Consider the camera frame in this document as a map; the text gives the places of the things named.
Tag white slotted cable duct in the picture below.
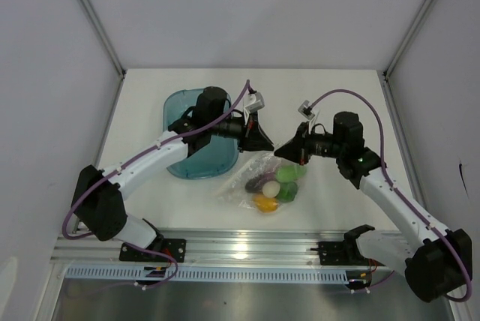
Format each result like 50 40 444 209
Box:
65 264 350 284

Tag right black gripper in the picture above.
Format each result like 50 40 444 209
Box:
274 121 344 167

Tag green bell pepper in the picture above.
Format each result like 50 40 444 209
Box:
276 181 299 203

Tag white egg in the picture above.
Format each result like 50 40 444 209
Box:
262 181 281 198

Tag light green chayote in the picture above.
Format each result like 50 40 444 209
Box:
275 164 307 183

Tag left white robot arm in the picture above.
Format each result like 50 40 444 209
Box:
67 85 274 261

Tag aluminium frame post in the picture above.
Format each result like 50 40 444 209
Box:
382 0 438 81
77 0 126 78

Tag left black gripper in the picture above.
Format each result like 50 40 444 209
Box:
208 109 274 153

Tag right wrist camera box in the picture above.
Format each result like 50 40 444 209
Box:
298 100 318 131

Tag clear zip top bag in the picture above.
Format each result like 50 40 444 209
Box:
214 152 308 215

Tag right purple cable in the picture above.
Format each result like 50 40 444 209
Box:
307 88 474 302

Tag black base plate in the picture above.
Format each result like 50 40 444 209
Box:
310 241 383 266
118 238 187 263

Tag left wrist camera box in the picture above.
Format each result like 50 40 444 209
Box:
243 91 265 122

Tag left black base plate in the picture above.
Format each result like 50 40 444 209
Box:
118 238 187 263

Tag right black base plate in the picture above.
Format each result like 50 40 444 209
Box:
310 241 383 266

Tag purple eggplant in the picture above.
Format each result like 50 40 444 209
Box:
244 172 275 194

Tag yellow orange fruit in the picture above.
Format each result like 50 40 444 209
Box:
253 194 279 213

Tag blue plastic tray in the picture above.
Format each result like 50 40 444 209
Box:
163 88 239 180

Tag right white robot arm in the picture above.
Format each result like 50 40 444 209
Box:
274 112 473 302

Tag left aluminium frame post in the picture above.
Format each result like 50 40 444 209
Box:
77 0 126 78

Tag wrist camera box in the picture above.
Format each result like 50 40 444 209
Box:
243 91 265 122
298 100 318 131

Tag right aluminium frame post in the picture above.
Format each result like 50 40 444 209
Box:
382 0 438 81

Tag aluminium mounting rail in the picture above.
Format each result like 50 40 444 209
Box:
50 229 345 269

